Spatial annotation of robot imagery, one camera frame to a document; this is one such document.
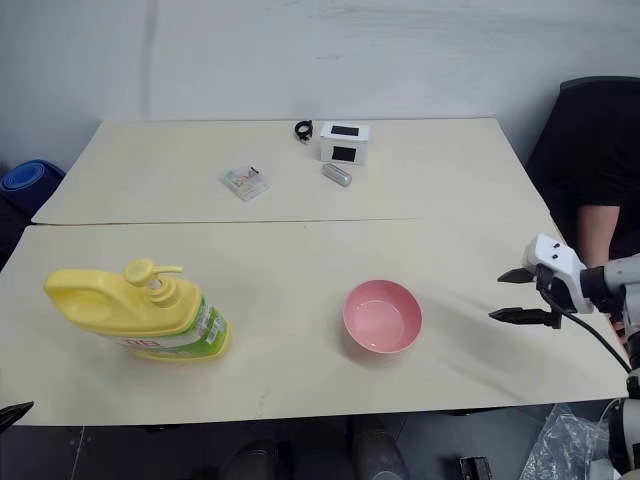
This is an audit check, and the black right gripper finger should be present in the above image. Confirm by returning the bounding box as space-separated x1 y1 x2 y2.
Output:
496 267 537 287
488 307 557 327

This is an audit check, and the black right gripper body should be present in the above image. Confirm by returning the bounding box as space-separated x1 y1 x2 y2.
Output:
532 264 570 331

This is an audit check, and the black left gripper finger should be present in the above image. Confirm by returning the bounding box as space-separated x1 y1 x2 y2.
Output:
0 400 36 432

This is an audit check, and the pink bowl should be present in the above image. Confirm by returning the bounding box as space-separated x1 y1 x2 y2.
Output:
342 279 425 356

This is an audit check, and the yellow pump detergent bottle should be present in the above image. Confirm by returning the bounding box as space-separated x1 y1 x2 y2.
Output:
43 257 233 363

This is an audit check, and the clear plastic bag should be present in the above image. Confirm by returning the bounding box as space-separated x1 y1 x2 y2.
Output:
524 402 614 480

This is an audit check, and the person in black shirt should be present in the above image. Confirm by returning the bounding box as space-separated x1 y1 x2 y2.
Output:
524 87 640 261

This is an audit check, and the dark rounded shape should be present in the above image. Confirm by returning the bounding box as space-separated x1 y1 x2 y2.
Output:
348 414 407 480

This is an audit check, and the silver cylindrical case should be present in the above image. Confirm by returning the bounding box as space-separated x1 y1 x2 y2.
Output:
321 162 355 190

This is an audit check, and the black chair back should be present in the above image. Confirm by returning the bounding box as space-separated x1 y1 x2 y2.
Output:
558 75 640 109

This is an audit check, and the white box with black squares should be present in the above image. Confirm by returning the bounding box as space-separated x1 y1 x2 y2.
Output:
318 121 372 167

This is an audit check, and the blue rolled mat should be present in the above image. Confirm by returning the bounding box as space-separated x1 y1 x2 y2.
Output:
0 159 67 192

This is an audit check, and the clear plastic packet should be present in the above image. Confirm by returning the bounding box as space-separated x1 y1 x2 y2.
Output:
218 162 272 204

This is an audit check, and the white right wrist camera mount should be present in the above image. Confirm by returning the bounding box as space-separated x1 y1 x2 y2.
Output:
521 232 597 315

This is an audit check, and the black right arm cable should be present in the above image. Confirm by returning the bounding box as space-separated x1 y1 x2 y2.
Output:
540 279 633 374

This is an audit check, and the black bracket under table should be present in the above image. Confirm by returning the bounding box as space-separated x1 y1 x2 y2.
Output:
458 454 495 480

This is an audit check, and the black coiled cable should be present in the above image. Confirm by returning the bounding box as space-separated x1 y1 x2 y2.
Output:
293 119 315 147

